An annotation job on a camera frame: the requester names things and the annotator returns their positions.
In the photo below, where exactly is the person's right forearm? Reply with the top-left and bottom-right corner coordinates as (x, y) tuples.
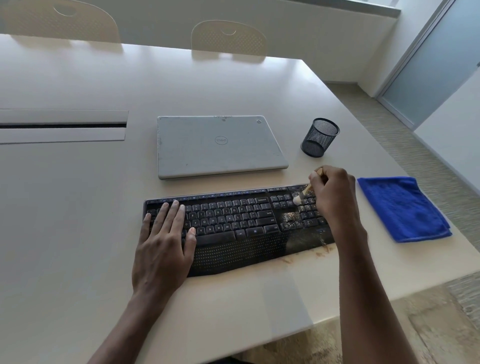
(335, 236), (417, 364)

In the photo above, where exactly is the small wooden brush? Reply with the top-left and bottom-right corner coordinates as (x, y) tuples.
(292, 167), (324, 206)

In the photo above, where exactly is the person's left hand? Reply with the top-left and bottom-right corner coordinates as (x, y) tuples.
(131, 199), (198, 297)

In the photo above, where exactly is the black mesh pen holder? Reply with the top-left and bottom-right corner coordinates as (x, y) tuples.
(300, 117), (341, 158)

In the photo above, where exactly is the grey desk cable slot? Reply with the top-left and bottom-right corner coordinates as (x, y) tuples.
(0, 108), (130, 146)

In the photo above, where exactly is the blue microfibre cloth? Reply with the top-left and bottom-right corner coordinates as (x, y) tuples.
(356, 176), (453, 244)

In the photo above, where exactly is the frosted glass door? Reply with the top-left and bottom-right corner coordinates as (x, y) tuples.
(376, 0), (480, 130)

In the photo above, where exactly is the grey window frame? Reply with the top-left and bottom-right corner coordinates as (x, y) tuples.
(299, 0), (402, 18)

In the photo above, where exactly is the black keyboard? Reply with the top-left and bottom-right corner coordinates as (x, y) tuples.
(142, 182), (337, 278)

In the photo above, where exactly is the silver laptop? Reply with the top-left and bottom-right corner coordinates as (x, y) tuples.
(156, 115), (290, 181)

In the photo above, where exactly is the person's black clothing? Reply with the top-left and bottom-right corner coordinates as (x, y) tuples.
(209, 355), (260, 364)

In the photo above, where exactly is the cream perforated chair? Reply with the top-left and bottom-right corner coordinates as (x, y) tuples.
(0, 0), (122, 44)
(190, 19), (268, 57)

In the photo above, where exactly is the person's left forearm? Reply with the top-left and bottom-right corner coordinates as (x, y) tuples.
(88, 284), (172, 364)

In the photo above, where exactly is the person's right hand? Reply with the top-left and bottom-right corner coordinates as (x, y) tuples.
(308, 165), (368, 250)

